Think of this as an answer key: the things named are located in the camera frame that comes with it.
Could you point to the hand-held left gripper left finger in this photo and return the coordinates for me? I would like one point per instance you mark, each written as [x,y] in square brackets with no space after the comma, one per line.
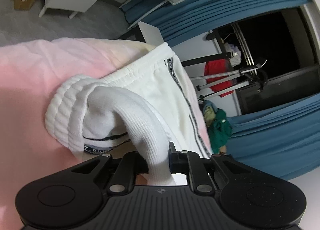
[123,170]

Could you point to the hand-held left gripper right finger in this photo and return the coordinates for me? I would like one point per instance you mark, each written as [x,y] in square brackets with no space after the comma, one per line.
[173,161]

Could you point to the white pants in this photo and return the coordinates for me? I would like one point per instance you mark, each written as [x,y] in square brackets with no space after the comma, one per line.
[125,82]

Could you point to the blue and yellow clothes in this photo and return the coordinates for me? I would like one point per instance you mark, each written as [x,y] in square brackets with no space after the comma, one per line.
[209,112]

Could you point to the green clothing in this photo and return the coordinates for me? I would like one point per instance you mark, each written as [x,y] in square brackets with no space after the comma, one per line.
[220,129]

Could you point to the red cloth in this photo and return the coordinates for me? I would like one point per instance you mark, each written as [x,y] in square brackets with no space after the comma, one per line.
[216,72]

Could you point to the white hanging garment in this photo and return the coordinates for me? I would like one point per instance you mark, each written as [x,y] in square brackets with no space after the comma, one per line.
[233,53]

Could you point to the pastel bed sheet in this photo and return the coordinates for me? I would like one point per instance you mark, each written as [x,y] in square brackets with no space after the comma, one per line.
[30,82]

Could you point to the dark window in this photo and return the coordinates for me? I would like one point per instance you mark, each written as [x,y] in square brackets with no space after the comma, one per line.
[275,44]

